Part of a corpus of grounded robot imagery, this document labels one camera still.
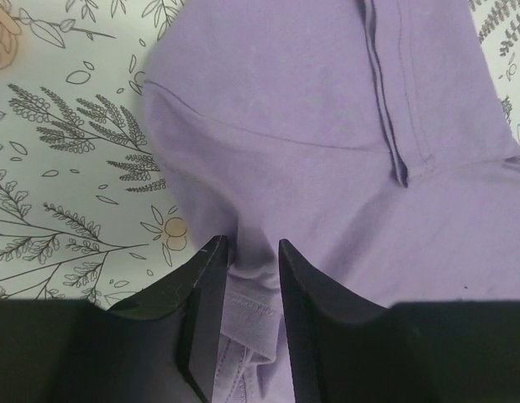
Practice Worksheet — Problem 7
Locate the floral patterned table mat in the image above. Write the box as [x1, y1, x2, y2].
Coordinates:
[0, 1, 520, 307]

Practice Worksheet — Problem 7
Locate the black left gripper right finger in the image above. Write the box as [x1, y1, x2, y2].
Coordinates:
[279, 239, 520, 402]

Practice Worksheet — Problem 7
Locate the purple t shirt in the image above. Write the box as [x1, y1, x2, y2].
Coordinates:
[143, 1, 520, 402]

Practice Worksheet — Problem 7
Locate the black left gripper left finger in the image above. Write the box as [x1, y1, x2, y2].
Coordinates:
[0, 236, 228, 402]

